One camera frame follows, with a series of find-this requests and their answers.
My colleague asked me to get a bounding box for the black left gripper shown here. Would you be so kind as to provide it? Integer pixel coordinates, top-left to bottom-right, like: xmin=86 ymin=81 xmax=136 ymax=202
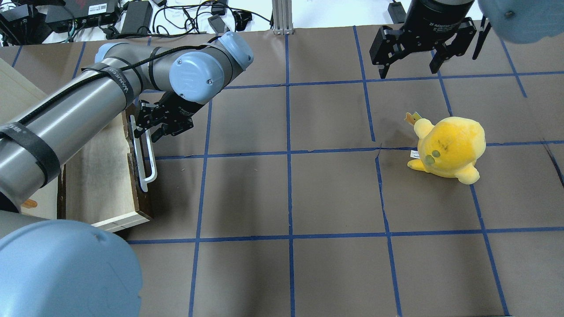
xmin=133 ymin=92 xmax=205 ymax=144

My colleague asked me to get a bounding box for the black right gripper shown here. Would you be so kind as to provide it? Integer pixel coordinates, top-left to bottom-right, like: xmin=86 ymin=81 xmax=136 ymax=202
xmin=369 ymin=0 xmax=477 ymax=79

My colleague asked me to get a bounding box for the white drawer handle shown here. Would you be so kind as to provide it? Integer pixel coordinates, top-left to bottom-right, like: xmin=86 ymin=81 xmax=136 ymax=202
xmin=126 ymin=114 xmax=158 ymax=193

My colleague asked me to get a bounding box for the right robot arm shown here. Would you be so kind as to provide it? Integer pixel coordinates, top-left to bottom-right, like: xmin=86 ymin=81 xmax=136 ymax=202
xmin=369 ymin=0 xmax=564 ymax=79

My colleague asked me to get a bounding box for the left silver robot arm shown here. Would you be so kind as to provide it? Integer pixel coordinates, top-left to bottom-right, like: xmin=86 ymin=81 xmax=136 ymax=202
xmin=1 ymin=31 xmax=254 ymax=317

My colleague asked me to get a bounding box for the yellow plush toy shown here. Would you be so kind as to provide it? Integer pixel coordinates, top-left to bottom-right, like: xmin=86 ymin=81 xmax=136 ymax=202
xmin=405 ymin=112 xmax=487 ymax=185

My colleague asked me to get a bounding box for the black power adapter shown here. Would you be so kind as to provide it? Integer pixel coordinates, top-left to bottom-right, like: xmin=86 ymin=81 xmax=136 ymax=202
xmin=120 ymin=0 xmax=153 ymax=35

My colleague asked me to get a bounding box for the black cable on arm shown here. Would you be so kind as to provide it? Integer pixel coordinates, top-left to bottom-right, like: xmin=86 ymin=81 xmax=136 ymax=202
xmin=18 ymin=36 xmax=221 ymax=126

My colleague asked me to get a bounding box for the aluminium frame post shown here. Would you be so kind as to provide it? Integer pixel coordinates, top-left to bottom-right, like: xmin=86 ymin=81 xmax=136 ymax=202
xmin=272 ymin=0 xmax=294 ymax=35

